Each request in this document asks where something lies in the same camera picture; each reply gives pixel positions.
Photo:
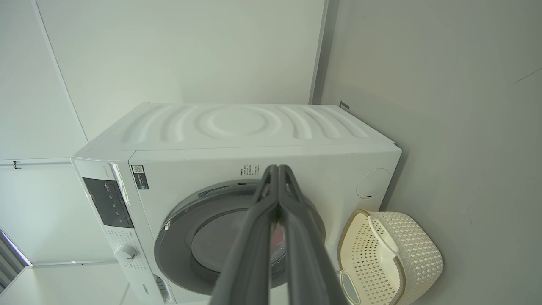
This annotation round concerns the black washing machine door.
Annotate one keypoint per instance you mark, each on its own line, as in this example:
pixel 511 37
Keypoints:
pixel 178 254

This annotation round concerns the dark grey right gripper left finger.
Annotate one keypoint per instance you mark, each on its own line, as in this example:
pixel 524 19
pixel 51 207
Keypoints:
pixel 245 271

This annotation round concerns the white washing machine dial knob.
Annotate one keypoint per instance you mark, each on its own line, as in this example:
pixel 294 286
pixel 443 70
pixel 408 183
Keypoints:
pixel 125 253

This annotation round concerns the white front-load washing machine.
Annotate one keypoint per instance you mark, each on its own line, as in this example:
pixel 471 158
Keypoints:
pixel 254 127

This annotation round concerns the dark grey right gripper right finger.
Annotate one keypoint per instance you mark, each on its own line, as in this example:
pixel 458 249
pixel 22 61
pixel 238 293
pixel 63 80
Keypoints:
pixel 309 271

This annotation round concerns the dark washing machine display panel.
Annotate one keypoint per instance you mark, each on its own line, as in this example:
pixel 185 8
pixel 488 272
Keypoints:
pixel 108 203

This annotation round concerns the cream perforated laundry basket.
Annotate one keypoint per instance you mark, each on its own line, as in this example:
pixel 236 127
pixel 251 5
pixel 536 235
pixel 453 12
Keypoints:
pixel 415 254

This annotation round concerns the red jersey clothing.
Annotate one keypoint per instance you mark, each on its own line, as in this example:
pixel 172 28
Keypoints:
pixel 277 239

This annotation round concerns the dark QR code sticker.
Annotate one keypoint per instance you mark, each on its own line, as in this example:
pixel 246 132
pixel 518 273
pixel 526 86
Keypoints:
pixel 140 178

